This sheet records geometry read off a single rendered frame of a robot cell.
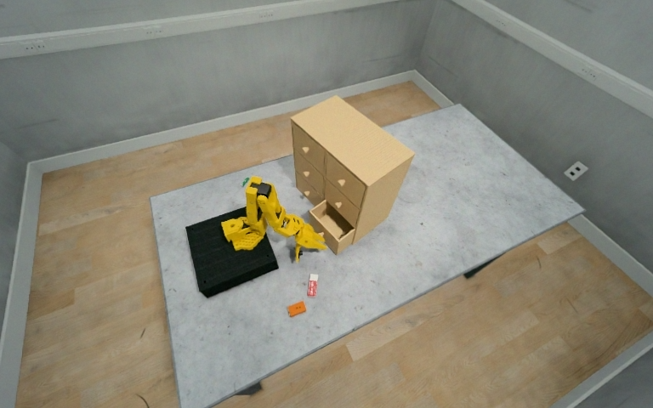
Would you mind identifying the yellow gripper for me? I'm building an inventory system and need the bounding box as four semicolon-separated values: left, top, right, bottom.
294;223;327;263

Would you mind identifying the tan wooden chest of drawers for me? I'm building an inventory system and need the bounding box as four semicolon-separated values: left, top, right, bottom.
291;95;416;246

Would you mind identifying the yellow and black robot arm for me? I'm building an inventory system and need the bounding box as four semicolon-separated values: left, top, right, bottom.
224;176;303;251

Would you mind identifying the red and white eraser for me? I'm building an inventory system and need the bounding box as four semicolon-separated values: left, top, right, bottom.
308;274;318;298

